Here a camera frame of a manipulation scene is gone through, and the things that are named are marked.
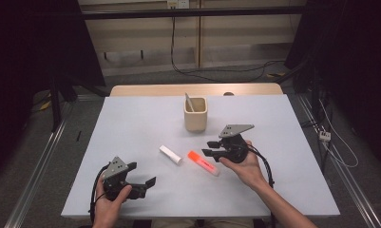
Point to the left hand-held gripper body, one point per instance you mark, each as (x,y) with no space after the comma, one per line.
(114,169)

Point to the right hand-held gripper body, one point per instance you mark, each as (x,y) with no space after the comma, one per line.
(235,130)

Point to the orange highlighter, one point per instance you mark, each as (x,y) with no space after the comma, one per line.
(204,163)

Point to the beige square pen holder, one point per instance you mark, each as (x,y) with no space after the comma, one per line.
(196,118)

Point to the white glue stick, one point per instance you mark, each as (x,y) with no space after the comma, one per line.
(170,155)

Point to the silver pen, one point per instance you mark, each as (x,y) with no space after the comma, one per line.
(188,101)

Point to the person's right hand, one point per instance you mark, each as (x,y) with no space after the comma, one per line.
(246,171)

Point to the person's left hand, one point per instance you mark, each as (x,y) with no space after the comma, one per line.
(107,210)

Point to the light grey table board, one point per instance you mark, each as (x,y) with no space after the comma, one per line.
(140,126)

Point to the small black stick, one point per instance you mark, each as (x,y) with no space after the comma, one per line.
(79,136)

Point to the wooden table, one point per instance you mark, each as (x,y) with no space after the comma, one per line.
(162,90)

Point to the black metal stand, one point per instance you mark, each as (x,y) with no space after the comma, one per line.
(314,101)
(55,107)

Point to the white power strip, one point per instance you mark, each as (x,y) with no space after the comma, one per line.
(325,136)

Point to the yellow floor tape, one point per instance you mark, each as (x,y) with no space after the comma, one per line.
(45,105)

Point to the black horizontal bar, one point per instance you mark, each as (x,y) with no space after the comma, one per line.
(178,12)

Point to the black curtain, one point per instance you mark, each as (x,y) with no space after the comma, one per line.
(26,47)
(362,63)

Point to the aluminium floor rail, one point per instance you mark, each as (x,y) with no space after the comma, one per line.
(33,180)
(354,190)

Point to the white wall socket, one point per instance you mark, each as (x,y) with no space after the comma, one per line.
(178,3)

